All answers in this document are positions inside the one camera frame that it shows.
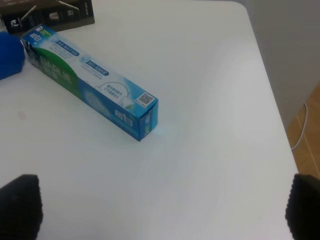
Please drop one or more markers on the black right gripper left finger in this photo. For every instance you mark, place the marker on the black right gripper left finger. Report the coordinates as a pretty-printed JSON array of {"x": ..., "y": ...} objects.
[{"x": 21, "y": 208}]

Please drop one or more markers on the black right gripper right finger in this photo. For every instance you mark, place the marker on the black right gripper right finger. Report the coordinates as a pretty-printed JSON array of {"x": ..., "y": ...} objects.
[{"x": 303, "y": 208}]

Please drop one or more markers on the blue green toothpaste box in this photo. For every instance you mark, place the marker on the blue green toothpaste box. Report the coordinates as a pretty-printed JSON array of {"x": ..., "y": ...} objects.
[{"x": 118, "y": 99}]

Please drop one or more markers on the blue cloth bundle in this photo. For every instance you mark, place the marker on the blue cloth bundle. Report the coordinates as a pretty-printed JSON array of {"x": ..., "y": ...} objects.
[{"x": 12, "y": 55}]

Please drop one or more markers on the dark brown carton box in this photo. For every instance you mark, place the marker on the dark brown carton box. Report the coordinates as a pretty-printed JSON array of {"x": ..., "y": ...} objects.
[{"x": 19, "y": 16}]

